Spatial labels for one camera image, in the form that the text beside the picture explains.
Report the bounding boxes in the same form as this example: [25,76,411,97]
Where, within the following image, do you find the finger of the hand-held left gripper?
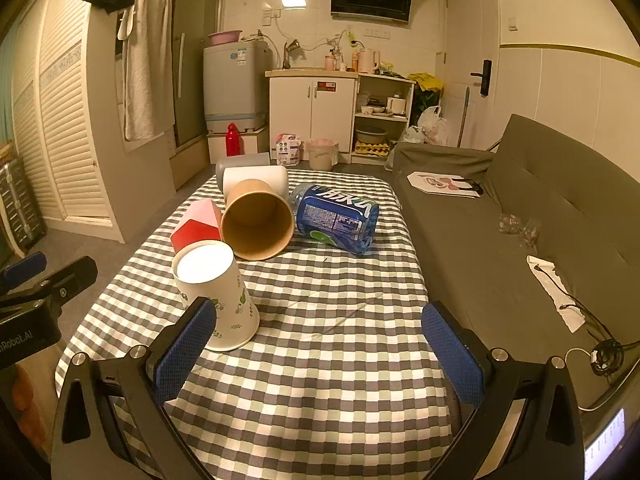
[0,255,99,312]
[0,252,48,292]

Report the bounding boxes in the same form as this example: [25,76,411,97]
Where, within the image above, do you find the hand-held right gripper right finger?
[421,301,587,480]

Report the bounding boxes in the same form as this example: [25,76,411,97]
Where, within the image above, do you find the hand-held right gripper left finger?
[50,296,217,480]

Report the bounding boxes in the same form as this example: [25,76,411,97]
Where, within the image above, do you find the white green-printed paper cup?
[172,240,261,352]

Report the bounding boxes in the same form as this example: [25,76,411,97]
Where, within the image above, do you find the red and pink paper cup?
[170,198,224,256]

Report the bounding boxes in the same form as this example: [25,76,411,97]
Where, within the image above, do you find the brown kraft paper cup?
[220,178,296,261]

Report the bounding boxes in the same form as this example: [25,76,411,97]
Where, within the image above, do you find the plain white cup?
[222,165,290,202]

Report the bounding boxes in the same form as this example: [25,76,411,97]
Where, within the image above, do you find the dark suitcase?
[0,157,49,257]

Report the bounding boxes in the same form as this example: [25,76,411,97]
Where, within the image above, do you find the grey sofa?
[384,113,640,480]

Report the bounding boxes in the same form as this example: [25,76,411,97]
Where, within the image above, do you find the white paper on sofa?
[525,254,587,334]

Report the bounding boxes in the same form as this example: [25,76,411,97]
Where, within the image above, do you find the checked tablecloth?
[54,169,465,480]

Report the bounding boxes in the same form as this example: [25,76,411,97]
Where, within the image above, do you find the crumpled clear plastic wrap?
[497,212,544,252]

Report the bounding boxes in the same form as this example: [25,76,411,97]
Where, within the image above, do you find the white louvred wardrobe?
[9,0,127,245]

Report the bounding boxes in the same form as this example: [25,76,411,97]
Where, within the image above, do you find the blue label plastic bottle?
[288,183,380,254]

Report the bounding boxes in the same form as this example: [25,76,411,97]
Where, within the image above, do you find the red bottle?
[224,122,242,158]

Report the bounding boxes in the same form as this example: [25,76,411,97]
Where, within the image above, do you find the white towel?
[117,0,171,142]

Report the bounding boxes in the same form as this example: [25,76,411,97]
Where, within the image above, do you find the tissue pack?
[274,133,303,166]

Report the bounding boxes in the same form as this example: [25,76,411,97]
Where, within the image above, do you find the white plastic bag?
[400,105,449,146]

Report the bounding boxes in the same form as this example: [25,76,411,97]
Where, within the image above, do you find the white open shelf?
[351,73,417,164]

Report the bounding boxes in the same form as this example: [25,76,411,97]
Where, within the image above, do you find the trash bin with pink liner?
[305,138,340,171]

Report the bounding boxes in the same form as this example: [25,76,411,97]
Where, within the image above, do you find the glass shower door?
[169,0,227,150]

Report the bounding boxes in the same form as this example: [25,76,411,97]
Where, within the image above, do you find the grey washing machine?
[202,39,271,134]

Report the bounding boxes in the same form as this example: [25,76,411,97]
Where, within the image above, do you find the white sink cabinet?
[264,69,360,154]

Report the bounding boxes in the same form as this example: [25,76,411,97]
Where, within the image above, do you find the yellow bag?
[408,72,445,94]

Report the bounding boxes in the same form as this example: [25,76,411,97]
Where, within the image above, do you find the pink kettle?
[357,48,381,74]

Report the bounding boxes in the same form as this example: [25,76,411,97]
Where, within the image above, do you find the metal faucet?
[282,38,304,70]

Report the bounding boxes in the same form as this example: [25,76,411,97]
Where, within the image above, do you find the white door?
[442,0,501,149]

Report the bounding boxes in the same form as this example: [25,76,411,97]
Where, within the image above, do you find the white charging cable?
[565,346,617,412]

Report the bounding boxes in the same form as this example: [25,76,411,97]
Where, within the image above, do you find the black cable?
[532,262,640,377]

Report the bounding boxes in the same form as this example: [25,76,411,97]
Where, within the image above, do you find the mop handle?
[458,86,471,147]

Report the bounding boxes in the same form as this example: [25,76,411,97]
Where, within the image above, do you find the black door handle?
[470,59,494,97]

